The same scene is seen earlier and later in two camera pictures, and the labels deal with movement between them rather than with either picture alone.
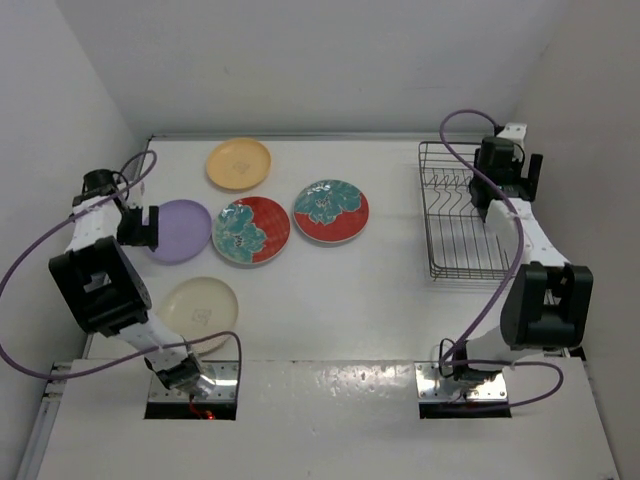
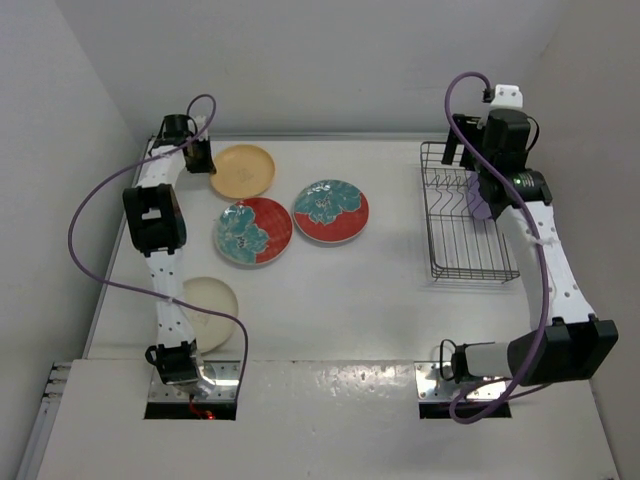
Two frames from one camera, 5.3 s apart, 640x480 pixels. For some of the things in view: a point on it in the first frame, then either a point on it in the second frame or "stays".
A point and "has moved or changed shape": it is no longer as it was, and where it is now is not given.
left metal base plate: x=223 y=373 stays
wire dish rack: x=461 y=241 stays
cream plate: x=197 y=308 stays
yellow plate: x=238 y=163 has moved or changed shape
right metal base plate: x=432 y=385 stays
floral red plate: x=251 y=229 stays
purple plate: x=183 y=232 has moved or changed shape
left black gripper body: x=130 y=230 -> x=197 y=163
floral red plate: x=330 y=211 stays
